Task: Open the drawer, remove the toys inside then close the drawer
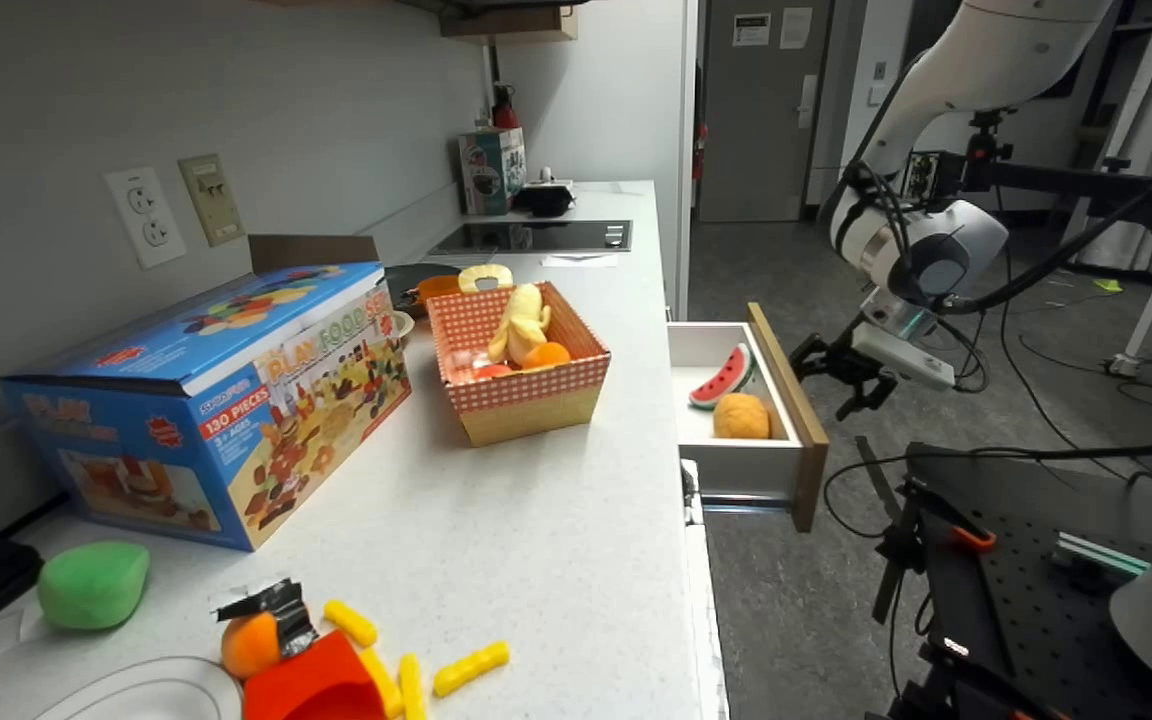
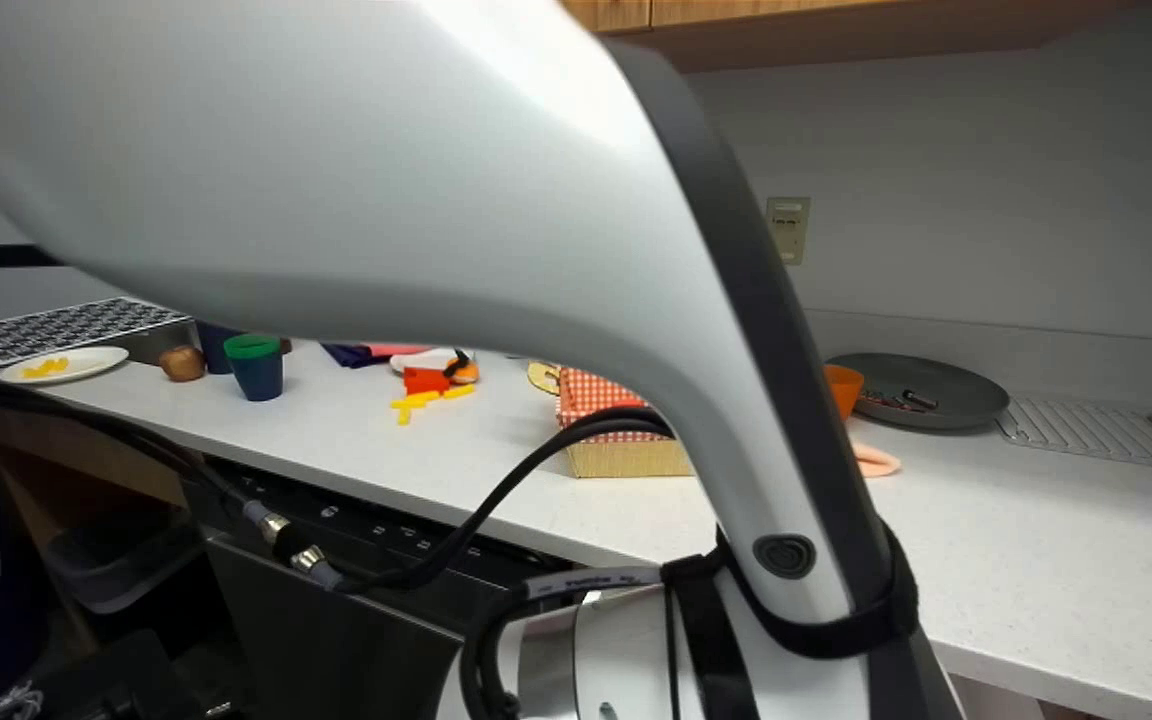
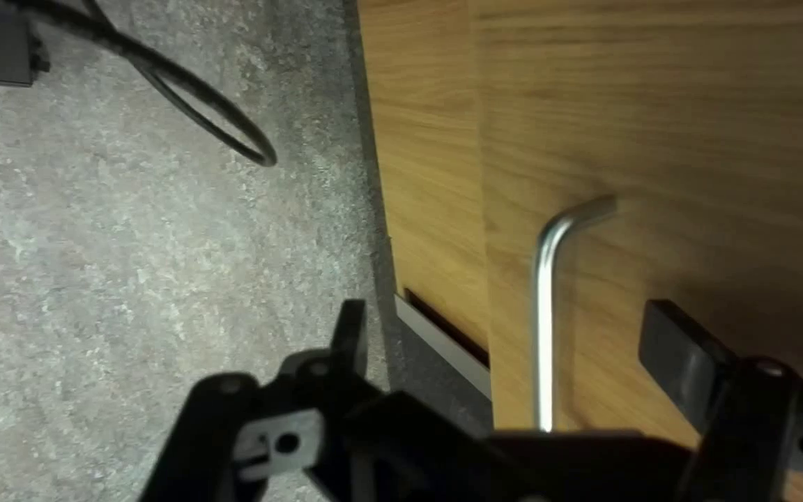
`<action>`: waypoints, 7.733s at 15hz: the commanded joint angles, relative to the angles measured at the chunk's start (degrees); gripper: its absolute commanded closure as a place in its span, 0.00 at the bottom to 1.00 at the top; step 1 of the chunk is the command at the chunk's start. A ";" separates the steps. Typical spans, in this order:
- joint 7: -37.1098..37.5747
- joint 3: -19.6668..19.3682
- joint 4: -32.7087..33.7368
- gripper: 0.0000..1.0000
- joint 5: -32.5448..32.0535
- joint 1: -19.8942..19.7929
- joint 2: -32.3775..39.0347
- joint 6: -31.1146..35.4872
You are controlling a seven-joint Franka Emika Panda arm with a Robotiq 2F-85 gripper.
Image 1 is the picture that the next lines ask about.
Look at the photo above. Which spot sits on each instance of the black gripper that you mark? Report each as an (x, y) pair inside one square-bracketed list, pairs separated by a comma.
[(858, 360)]

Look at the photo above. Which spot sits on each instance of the wooden front white drawer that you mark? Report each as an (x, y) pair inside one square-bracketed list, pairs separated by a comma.
[(798, 401)]

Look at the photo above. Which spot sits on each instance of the orange round plush toy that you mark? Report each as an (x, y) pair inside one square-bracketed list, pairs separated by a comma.
[(743, 417)]

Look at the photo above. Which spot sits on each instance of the watermelon slice plush toy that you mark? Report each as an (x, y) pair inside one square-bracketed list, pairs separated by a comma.
[(720, 383)]

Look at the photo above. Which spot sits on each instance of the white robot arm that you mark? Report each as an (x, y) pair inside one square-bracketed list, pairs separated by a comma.
[(991, 54)]

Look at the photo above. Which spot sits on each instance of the black orange clamp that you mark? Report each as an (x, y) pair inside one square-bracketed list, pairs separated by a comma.
[(930, 526)]

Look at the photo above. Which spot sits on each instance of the grey door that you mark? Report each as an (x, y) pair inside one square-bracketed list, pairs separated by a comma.
[(751, 122)]

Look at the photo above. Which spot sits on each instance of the orange toy food piece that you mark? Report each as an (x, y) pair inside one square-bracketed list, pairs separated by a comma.
[(544, 358)]

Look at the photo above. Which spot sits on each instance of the black breadboard table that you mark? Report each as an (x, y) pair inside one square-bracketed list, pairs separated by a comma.
[(1043, 602)]

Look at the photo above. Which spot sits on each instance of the green tube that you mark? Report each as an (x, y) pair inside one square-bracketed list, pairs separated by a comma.
[(1101, 552)]

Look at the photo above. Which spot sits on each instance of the red checkered paper basket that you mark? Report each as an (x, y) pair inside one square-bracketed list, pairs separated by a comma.
[(521, 394)]

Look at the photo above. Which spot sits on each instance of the yellow toy banana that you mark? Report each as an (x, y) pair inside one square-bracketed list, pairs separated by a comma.
[(521, 322)]

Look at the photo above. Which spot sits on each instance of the black cooktop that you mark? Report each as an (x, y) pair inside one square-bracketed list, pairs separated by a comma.
[(536, 237)]

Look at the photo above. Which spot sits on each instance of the black pot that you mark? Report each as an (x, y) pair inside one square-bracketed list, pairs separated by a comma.
[(540, 202)]

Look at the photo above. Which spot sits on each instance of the black boom stand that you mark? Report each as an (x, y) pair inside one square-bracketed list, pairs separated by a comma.
[(1137, 184)]

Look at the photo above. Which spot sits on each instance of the yellow white toy donut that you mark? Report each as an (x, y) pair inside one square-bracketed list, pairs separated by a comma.
[(484, 277)]

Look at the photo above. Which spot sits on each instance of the grey small kitchen appliance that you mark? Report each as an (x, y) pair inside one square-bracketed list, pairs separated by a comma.
[(489, 170)]

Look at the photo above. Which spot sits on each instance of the orange plastic cup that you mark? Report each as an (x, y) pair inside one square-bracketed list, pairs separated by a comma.
[(436, 287)]

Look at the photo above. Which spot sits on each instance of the red fire extinguisher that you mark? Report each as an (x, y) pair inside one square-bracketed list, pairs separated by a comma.
[(505, 104)]

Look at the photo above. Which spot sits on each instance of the black round plate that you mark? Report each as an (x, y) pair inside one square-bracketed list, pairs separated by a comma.
[(400, 281)]

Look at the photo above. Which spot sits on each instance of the yellow toy fry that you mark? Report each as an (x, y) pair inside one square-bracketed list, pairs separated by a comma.
[(474, 671), (409, 687), (349, 623)]

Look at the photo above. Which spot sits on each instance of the black silver toy packet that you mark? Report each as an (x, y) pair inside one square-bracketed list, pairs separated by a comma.
[(285, 605)]

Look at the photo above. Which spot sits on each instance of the red toy fries holder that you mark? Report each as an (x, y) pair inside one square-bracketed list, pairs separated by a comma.
[(308, 681)]

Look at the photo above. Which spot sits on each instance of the orange toy ball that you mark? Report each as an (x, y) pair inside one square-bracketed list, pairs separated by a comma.
[(248, 647)]

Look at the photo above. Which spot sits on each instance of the blue toy food box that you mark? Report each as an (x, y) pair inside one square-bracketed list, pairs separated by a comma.
[(178, 414)]

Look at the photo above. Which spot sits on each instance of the white bowl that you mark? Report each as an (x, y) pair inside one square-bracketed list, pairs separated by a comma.
[(136, 689)]

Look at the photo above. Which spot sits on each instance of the green plush toy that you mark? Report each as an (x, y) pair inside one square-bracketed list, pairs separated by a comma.
[(94, 585)]

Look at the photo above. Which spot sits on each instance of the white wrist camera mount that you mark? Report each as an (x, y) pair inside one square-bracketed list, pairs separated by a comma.
[(918, 358)]

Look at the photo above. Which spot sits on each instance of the white wall sign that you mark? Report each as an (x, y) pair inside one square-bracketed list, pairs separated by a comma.
[(798, 30), (751, 30)]

